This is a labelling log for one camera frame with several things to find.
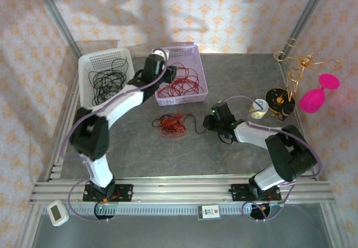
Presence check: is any small yellow jar white lid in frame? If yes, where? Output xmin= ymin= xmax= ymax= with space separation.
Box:
xmin=249 ymin=99 xmax=270 ymax=120

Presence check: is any white label card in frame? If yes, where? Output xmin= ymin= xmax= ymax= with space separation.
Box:
xmin=197 ymin=204 xmax=222 ymax=221

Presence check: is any red cable bundle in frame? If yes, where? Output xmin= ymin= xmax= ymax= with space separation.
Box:
xmin=156 ymin=62 xmax=205 ymax=97

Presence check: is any aluminium frame post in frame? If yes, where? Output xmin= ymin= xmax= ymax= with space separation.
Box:
xmin=29 ymin=0 xmax=82 ymax=60
xmin=280 ymin=0 xmax=333 ymax=53

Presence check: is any grey slotted cable duct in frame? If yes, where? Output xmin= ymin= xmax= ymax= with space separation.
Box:
xmin=41 ymin=204 xmax=283 ymax=216

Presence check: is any gold wire stand black base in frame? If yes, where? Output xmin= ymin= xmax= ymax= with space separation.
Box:
xmin=265 ymin=38 xmax=342 ymax=123

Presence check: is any pink goblet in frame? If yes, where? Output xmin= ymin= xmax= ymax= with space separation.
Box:
xmin=298 ymin=73 xmax=341 ymax=114

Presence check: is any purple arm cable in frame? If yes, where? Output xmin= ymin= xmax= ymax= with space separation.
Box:
xmin=62 ymin=47 xmax=172 ymax=223
xmin=222 ymin=95 xmax=324 ymax=223

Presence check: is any white digital timer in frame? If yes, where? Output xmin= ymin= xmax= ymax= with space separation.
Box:
xmin=46 ymin=199 xmax=70 ymax=227

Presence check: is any black cable bundle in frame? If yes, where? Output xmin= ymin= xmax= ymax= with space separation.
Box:
xmin=88 ymin=58 xmax=128 ymax=106

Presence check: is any white plastic basket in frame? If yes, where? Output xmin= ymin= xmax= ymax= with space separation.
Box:
xmin=78 ymin=47 xmax=138 ymax=113

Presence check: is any aluminium rail beam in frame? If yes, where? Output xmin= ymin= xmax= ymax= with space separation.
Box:
xmin=29 ymin=175 xmax=335 ymax=205

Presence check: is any lilac plastic basket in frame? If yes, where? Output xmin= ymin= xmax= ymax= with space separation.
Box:
xmin=151 ymin=44 xmax=209 ymax=107

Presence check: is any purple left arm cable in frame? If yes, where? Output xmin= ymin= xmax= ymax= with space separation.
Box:
xmin=62 ymin=47 xmax=172 ymax=223

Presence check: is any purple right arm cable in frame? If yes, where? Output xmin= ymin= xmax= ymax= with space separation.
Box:
xmin=222 ymin=95 xmax=324 ymax=223

